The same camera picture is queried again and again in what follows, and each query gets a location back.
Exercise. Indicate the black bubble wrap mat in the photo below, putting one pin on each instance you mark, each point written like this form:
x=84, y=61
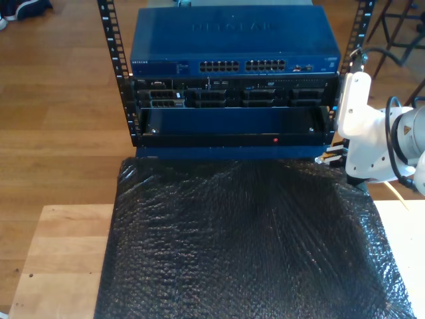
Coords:
x=265, y=266

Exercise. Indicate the black rack server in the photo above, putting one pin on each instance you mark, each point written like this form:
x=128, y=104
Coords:
x=232, y=96

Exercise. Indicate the black perforated rack post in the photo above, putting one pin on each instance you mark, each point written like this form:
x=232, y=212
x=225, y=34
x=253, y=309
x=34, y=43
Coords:
x=112, y=40
x=360, y=26

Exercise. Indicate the navy shoe with white sole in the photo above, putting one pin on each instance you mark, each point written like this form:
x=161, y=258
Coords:
x=33, y=8
x=6, y=8

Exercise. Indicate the blue network switch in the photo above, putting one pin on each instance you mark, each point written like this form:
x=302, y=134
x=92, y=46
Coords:
x=232, y=40

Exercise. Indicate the blue rack base plate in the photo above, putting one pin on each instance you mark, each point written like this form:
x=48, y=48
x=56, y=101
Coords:
x=199, y=153

